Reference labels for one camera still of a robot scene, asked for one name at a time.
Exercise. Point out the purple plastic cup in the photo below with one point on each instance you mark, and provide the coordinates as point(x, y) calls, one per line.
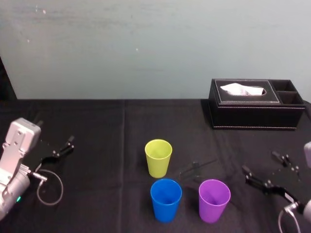
point(212, 211)

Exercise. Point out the yellow-green plastic cup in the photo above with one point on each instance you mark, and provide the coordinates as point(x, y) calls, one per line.
point(158, 165)

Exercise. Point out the black leather tissue box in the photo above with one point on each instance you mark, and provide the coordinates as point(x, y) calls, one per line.
point(252, 116)

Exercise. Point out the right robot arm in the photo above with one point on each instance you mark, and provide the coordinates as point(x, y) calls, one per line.
point(308, 153)

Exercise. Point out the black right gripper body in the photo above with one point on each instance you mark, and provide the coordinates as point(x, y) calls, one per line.
point(290, 182)

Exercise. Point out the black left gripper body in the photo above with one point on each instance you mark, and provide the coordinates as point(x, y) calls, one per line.
point(40, 151)

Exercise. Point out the white tissue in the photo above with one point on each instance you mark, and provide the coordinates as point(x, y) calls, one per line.
point(240, 89)

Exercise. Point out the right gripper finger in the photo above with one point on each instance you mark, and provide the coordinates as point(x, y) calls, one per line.
point(257, 182)
point(283, 160)

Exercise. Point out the blue plastic cup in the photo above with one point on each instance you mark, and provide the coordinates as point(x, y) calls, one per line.
point(165, 208)

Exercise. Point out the black panel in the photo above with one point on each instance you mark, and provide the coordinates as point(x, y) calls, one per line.
point(6, 82)

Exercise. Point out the black tablecloth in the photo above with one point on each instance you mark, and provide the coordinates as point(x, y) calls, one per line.
point(102, 150)

